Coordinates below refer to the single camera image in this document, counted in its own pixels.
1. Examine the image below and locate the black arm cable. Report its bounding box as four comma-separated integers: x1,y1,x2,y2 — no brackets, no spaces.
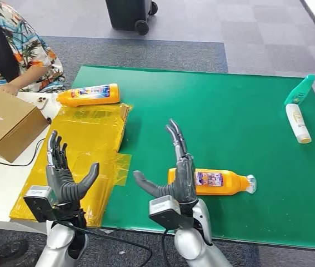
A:
161,229,175,267
63,221,153,267

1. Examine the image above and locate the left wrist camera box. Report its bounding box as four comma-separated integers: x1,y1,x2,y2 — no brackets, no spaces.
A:
23,186,58,223

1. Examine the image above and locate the thin black table cable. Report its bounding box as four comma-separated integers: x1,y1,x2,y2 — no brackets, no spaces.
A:
0,116,53,167

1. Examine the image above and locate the person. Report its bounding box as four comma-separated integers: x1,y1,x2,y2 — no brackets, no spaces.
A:
0,0,66,97

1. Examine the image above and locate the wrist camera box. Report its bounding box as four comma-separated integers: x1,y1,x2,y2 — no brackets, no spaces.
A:
23,186,58,223
149,195,194,231

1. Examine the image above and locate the teal plastic bottle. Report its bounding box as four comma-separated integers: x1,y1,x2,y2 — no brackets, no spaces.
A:
284,74,315,106

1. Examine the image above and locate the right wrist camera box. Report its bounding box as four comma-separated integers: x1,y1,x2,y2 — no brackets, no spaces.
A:
149,195,194,231

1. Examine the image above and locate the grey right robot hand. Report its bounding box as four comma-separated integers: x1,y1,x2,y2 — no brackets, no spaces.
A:
133,118,198,204

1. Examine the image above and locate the green table mat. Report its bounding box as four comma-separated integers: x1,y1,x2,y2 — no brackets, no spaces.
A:
71,65,315,251

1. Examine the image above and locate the yellow taped cardboard sheet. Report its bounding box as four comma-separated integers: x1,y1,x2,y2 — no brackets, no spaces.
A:
9,103,133,228

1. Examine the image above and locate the black shoe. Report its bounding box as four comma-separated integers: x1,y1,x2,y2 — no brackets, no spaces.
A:
0,239,30,267

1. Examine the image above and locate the person's hand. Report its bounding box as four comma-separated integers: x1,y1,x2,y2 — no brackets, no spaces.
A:
0,83,20,97

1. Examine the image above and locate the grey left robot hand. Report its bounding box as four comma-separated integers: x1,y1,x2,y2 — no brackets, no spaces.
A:
45,130,100,206

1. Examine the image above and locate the pale smartphone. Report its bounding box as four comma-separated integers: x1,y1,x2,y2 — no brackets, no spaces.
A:
34,96,49,111

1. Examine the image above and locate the brown cardboard box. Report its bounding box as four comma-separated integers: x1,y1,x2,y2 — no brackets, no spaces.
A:
0,91,50,164

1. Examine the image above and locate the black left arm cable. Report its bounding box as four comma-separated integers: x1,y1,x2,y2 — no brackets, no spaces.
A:
63,221,153,267

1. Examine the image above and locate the white bottle with yellow cap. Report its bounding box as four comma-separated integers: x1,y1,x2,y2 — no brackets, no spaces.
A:
285,103,313,145

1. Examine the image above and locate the orange bottle with clear cap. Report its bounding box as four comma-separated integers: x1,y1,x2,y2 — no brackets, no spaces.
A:
168,167,257,196

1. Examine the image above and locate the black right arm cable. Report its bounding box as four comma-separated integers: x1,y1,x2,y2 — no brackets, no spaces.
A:
161,229,175,267

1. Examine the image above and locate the black wheeled bin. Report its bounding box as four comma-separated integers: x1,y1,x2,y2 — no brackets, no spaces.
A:
105,0,158,36

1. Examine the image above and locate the orange bottle with blue label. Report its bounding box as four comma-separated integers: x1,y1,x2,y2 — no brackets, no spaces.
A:
56,83,121,108

